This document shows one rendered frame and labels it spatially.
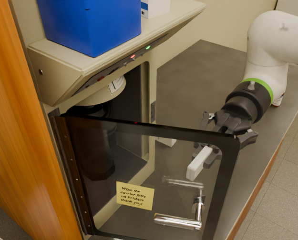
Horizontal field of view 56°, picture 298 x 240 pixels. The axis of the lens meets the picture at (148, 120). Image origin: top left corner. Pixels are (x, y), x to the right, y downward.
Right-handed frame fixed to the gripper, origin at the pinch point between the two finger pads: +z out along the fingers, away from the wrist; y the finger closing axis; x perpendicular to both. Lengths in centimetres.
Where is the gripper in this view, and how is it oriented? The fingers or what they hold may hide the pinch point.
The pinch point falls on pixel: (199, 161)
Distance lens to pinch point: 54.0
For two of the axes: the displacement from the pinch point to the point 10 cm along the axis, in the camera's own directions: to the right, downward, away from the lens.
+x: 0.0, 7.7, 6.4
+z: -6.0, 5.1, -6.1
